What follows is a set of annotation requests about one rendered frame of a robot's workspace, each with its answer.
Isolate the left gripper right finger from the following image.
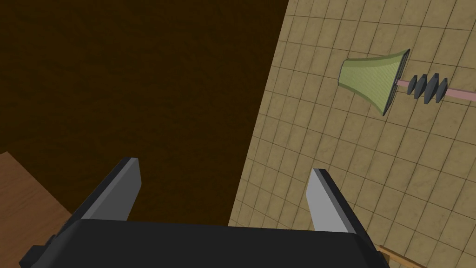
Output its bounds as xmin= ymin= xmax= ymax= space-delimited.
xmin=305 ymin=168 xmax=369 ymax=235

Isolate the brown wooden table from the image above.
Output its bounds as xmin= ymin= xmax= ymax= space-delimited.
xmin=0 ymin=151 xmax=73 ymax=268

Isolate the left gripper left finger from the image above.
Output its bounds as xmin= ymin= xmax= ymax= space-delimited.
xmin=69 ymin=157 xmax=142 ymax=222

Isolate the green floor lamp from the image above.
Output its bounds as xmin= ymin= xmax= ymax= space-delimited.
xmin=337 ymin=48 xmax=476 ymax=117

